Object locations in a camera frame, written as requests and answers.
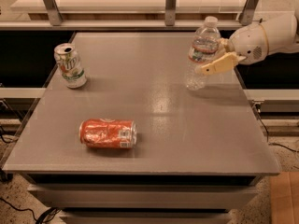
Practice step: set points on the red coke can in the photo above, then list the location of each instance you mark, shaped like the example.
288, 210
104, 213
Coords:
108, 133

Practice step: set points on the left metal frame post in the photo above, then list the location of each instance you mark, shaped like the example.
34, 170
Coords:
54, 14

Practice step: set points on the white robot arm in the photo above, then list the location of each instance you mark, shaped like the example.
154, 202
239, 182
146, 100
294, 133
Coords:
281, 33

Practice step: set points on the clear plastic water bottle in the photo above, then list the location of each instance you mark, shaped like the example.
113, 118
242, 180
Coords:
203, 48

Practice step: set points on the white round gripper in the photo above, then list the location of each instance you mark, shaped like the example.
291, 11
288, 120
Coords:
249, 42

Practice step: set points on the middle metal frame post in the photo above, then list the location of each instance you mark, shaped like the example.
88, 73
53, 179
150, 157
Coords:
170, 12

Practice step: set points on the white green 7up can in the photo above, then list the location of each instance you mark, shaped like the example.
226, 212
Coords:
69, 63

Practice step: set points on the grey drawer cabinet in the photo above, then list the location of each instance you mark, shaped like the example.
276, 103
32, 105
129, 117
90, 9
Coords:
143, 203

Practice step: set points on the metal frame post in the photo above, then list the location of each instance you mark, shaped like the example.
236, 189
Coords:
170, 12
246, 17
54, 14

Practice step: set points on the right metal frame post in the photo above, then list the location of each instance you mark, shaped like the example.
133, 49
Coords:
246, 17

